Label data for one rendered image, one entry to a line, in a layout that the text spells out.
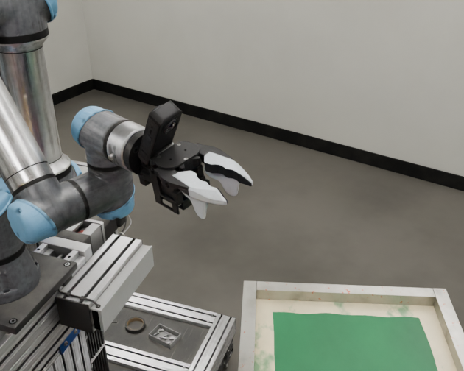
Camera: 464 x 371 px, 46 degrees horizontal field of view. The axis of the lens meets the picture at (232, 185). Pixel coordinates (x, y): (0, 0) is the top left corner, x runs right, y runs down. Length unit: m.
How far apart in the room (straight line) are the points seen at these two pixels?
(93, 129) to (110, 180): 0.10
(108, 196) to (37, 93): 0.28
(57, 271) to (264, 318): 0.59
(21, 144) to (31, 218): 0.12
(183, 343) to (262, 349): 1.08
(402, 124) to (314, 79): 0.75
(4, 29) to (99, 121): 0.26
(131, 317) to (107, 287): 1.28
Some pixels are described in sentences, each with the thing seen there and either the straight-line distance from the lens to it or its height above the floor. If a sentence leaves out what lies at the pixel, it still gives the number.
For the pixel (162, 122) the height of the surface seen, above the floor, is 1.75.
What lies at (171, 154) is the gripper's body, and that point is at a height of 1.68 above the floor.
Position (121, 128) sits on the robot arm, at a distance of 0.89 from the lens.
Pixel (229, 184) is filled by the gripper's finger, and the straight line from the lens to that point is 0.80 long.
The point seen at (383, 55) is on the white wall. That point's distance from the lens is 4.12.
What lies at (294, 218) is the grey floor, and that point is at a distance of 3.69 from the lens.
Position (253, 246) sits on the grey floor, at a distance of 3.42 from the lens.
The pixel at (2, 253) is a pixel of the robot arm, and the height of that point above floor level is 1.37.
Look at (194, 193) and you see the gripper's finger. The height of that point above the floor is 1.67.
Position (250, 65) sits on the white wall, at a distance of 4.64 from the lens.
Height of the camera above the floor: 2.06
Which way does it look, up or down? 31 degrees down
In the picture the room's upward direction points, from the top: straight up
